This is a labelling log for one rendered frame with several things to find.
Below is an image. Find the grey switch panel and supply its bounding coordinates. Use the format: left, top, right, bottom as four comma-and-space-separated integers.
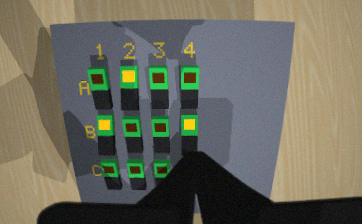
50, 19, 295, 204

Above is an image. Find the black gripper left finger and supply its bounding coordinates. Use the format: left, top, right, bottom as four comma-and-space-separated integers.
37, 151, 197, 224

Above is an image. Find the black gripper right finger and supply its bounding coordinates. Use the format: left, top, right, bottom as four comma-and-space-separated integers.
195, 151, 362, 224

